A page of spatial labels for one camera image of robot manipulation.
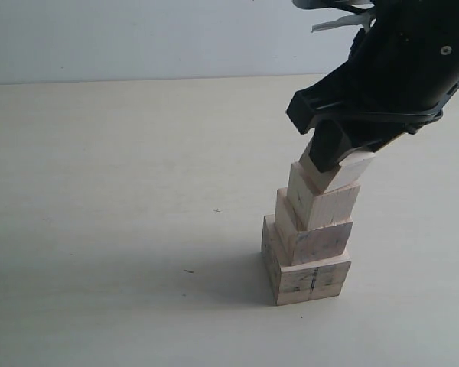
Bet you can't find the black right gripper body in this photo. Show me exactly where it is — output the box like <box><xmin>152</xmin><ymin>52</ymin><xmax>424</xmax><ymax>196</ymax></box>
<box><xmin>286</xmin><ymin>1</ymin><xmax>459</xmax><ymax>134</ymax></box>

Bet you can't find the smallest wooden cube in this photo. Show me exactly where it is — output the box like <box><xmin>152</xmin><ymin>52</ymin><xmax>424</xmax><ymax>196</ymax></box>
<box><xmin>299</xmin><ymin>142</ymin><xmax>376</xmax><ymax>193</ymax></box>

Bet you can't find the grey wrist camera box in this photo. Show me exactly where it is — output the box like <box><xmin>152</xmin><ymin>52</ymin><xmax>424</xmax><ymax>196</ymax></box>
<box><xmin>291</xmin><ymin>0</ymin><xmax>373</xmax><ymax>10</ymax></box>

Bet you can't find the second largest wooden cube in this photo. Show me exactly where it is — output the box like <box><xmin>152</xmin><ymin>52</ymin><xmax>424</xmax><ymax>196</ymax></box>
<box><xmin>275</xmin><ymin>188</ymin><xmax>353</xmax><ymax>265</ymax></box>

